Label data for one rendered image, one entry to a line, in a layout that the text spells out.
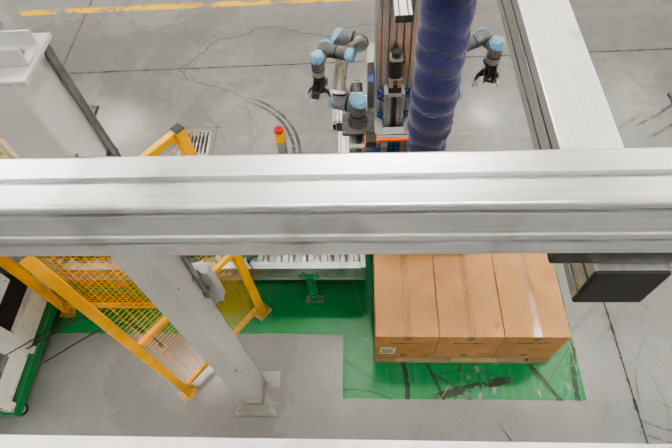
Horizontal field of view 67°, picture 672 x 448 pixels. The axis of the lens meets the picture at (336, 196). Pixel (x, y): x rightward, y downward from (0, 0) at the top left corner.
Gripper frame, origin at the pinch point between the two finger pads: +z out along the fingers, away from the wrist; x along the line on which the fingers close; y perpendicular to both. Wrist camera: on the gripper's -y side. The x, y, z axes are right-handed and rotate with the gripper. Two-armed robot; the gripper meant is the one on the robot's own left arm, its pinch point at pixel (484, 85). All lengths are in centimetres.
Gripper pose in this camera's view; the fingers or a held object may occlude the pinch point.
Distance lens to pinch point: 319.3
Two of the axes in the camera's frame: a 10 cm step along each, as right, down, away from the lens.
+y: 0.0, 8.3, -5.6
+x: 10.0, -0.3, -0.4
